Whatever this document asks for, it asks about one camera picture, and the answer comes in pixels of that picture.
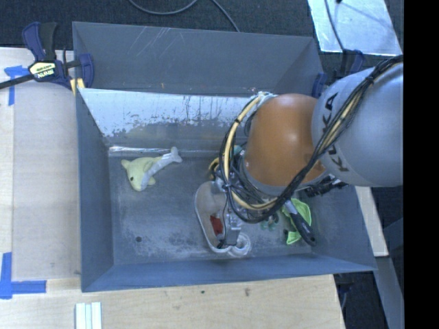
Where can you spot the white mug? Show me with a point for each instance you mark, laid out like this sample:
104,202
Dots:
205,204

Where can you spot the grey metal bin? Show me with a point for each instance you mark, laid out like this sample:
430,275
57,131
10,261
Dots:
164,218

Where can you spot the green cloth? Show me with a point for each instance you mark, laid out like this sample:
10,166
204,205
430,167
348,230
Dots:
303,209

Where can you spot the yellow and grey toy dolphin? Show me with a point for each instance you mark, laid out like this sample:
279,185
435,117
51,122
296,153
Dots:
142,171

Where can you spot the pale wood board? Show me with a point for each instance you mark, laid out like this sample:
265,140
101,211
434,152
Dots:
44,183

